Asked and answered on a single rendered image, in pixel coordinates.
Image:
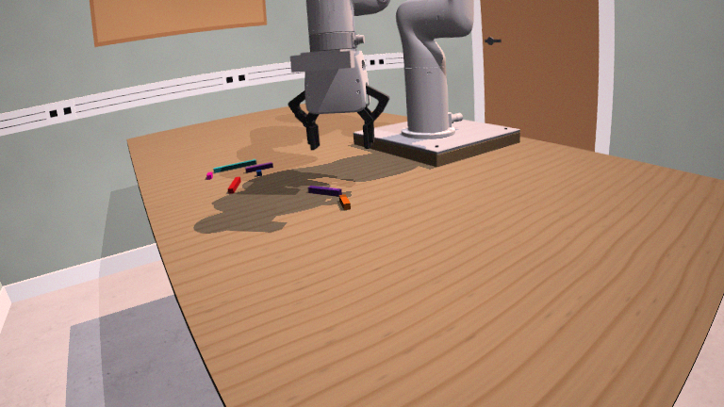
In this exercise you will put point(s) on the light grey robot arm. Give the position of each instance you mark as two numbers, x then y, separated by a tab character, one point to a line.
420	22

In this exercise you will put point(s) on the turquoise rod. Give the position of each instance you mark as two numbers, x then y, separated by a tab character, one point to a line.
235	166

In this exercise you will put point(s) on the orange rod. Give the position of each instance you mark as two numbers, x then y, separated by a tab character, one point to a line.
344	202

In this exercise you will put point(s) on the red rod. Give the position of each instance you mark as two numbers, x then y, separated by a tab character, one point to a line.
232	188

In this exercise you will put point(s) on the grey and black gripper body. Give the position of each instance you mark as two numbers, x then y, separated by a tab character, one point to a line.
337	90

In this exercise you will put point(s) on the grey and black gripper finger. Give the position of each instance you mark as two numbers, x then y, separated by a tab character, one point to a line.
369	117
312	129

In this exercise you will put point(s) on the purple rod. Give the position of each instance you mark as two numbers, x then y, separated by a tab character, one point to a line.
325	191
259	167

